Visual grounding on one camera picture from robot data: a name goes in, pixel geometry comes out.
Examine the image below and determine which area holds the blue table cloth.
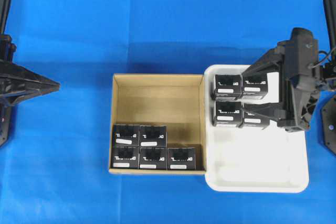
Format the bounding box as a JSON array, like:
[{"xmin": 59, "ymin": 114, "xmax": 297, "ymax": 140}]
[{"xmin": 1, "ymin": 0, "xmax": 335, "ymax": 223}]

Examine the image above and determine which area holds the black idle gripper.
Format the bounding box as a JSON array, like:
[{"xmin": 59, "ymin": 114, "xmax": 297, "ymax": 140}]
[{"xmin": 1, "ymin": 60, "xmax": 60, "ymax": 106}]

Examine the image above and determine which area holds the black idle robot arm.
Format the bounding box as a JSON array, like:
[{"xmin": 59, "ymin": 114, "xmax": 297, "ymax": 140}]
[{"xmin": 1, "ymin": 35, "xmax": 60, "ymax": 146}]

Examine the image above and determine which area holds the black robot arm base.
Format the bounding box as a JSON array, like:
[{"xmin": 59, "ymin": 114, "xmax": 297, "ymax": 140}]
[{"xmin": 321, "ymin": 95, "xmax": 336, "ymax": 155}]

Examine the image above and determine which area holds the black active gripper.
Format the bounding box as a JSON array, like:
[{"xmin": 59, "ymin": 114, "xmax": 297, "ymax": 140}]
[{"xmin": 241, "ymin": 27, "xmax": 320, "ymax": 132}]

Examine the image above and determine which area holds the black Dynamixel box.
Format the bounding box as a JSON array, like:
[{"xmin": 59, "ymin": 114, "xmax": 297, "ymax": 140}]
[
  {"xmin": 111, "ymin": 147, "xmax": 140, "ymax": 169},
  {"xmin": 241, "ymin": 74, "xmax": 268, "ymax": 100},
  {"xmin": 213, "ymin": 74, "xmax": 242, "ymax": 101},
  {"xmin": 112, "ymin": 124, "xmax": 140, "ymax": 147},
  {"xmin": 239, "ymin": 110, "xmax": 270, "ymax": 129},
  {"xmin": 139, "ymin": 125, "xmax": 167, "ymax": 148},
  {"xmin": 139, "ymin": 147, "xmax": 167, "ymax": 170},
  {"xmin": 167, "ymin": 147, "xmax": 196, "ymax": 170},
  {"xmin": 213, "ymin": 101, "xmax": 243, "ymax": 127}
]

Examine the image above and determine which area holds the open cardboard box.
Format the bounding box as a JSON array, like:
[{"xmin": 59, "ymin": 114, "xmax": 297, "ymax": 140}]
[{"xmin": 108, "ymin": 73, "xmax": 206, "ymax": 175}]

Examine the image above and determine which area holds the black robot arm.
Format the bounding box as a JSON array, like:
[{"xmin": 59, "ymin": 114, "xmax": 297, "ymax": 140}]
[{"xmin": 241, "ymin": 27, "xmax": 335, "ymax": 132}]

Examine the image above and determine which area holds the white plastic tray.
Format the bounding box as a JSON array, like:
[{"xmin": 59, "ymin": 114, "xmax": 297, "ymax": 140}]
[{"xmin": 202, "ymin": 65, "xmax": 309, "ymax": 193}]

